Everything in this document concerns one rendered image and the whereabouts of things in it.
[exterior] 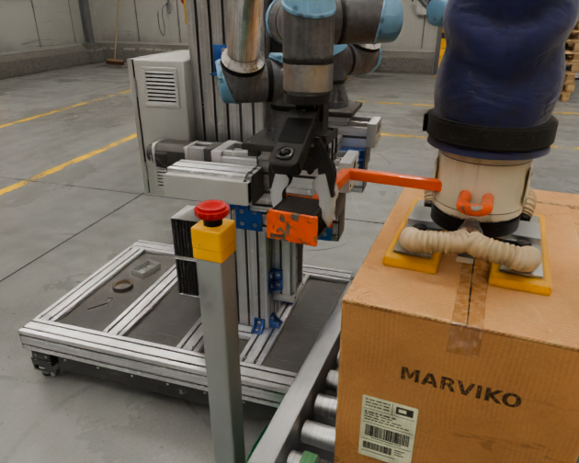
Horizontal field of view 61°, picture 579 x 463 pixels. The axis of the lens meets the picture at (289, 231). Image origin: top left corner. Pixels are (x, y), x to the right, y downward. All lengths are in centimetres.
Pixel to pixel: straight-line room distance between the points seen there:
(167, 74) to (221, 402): 103
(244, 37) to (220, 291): 63
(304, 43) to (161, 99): 105
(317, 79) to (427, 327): 42
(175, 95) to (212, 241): 82
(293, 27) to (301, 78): 7
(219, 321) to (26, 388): 136
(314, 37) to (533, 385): 62
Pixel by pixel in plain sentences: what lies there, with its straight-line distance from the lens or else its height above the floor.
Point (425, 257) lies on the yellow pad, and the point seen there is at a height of 97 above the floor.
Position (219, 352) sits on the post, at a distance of 114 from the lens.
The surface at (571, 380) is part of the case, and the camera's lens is 88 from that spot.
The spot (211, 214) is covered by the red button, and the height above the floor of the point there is 103.
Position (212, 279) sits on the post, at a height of 89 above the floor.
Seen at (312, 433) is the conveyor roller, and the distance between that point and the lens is 118.
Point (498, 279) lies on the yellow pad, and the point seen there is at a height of 97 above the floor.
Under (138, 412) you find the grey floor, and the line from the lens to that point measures 206.
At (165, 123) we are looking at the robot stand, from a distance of 175.
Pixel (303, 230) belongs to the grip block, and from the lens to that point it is 78.
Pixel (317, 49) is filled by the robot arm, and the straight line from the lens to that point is 74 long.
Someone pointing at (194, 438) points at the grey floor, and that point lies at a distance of 193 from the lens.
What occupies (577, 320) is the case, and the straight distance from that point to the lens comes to 91.
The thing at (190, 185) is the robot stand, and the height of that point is 92.
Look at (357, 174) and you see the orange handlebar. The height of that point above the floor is 108.
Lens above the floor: 141
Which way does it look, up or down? 25 degrees down
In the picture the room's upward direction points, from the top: straight up
